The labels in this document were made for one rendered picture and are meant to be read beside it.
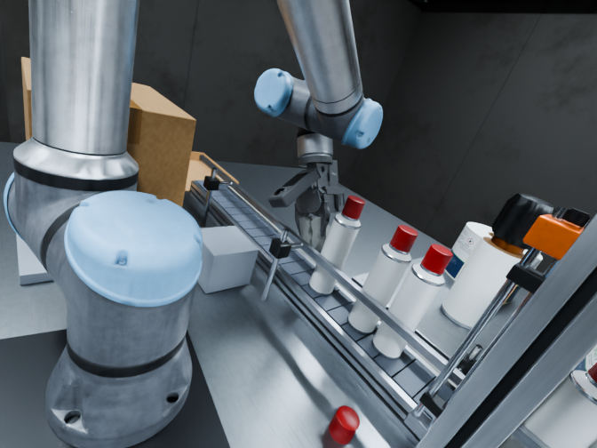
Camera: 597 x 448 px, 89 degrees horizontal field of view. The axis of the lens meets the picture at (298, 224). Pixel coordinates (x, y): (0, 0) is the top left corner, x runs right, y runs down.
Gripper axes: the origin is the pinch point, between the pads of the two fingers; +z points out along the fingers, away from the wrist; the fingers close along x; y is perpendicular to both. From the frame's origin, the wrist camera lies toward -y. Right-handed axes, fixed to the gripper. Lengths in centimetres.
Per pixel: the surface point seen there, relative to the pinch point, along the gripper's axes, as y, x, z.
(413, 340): -3.6, -23.6, 10.8
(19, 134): -41, 210, -66
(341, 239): -1.8, -9.4, -3.4
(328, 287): -0.8, -4.6, 6.4
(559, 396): -1.1, -39.5, 13.8
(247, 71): 104, 171, -130
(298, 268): -0.1, 4.7, 3.5
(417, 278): -1.9, -23.7, 2.1
